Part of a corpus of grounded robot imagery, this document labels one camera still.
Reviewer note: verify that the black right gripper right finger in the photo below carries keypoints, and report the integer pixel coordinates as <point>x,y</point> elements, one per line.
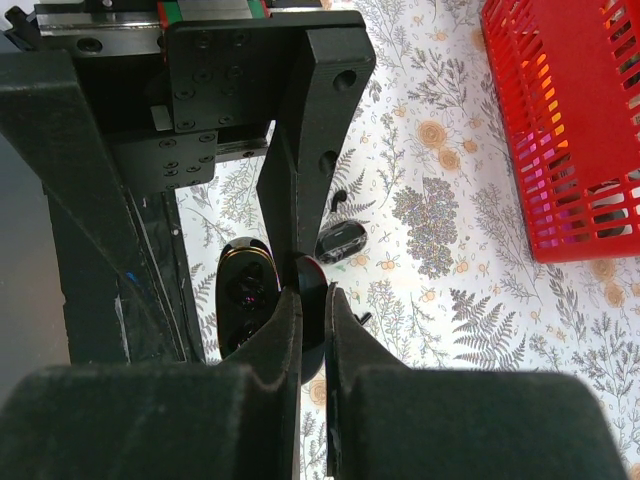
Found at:
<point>386,420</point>

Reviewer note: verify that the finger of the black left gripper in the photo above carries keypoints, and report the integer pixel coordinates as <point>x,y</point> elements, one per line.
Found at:
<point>330,73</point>
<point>110,182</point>

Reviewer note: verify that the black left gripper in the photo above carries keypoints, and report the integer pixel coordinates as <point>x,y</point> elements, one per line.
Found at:
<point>224,65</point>

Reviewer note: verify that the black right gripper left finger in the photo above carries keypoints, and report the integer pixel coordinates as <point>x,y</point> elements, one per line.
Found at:
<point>238,419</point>

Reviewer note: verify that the glossy black earbud charging case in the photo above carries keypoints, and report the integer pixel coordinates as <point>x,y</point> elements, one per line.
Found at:
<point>247,292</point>

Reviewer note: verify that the plastic-wrapped black earbud case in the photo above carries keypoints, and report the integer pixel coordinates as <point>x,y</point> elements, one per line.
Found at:
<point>340,241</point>

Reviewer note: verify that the floral patterned table mat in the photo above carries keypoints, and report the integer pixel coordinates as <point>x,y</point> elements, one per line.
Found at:
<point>446,276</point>

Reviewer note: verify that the red plastic shopping basket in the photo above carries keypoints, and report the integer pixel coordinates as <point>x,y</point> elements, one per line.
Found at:
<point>567,81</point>

